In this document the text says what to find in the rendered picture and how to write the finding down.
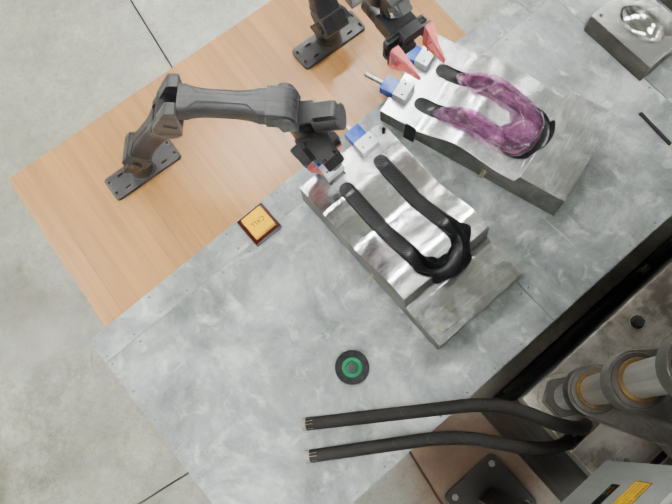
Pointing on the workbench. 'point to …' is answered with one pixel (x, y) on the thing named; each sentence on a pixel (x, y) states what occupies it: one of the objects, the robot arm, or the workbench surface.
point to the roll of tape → (350, 362)
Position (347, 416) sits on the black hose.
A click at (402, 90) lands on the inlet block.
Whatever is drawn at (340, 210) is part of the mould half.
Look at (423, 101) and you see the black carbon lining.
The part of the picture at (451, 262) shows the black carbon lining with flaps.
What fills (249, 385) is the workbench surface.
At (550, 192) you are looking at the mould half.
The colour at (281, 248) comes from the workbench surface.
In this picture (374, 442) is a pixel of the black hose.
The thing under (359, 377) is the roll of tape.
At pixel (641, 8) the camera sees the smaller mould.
